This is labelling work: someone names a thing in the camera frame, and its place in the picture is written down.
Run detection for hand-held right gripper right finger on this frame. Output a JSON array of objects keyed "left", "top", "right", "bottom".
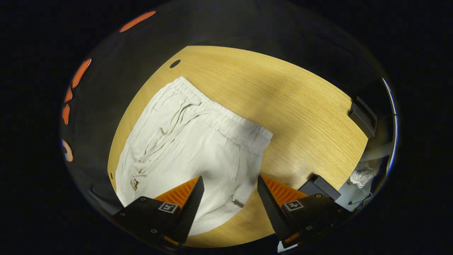
[{"left": 257, "top": 175, "right": 350, "bottom": 248}]

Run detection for white crumpled cloth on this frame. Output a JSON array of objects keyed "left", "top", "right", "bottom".
[{"left": 349, "top": 161, "right": 379, "bottom": 188}]

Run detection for white jeans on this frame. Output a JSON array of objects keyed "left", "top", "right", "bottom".
[{"left": 115, "top": 76, "right": 273, "bottom": 236}]

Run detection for dark grey block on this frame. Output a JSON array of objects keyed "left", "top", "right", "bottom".
[
  {"left": 297, "top": 174, "right": 342, "bottom": 201},
  {"left": 349, "top": 96, "right": 377, "bottom": 138}
]

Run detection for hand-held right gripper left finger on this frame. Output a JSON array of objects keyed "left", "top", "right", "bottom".
[{"left": 111, "top": 176, "right": 205, "bottom": 248}]

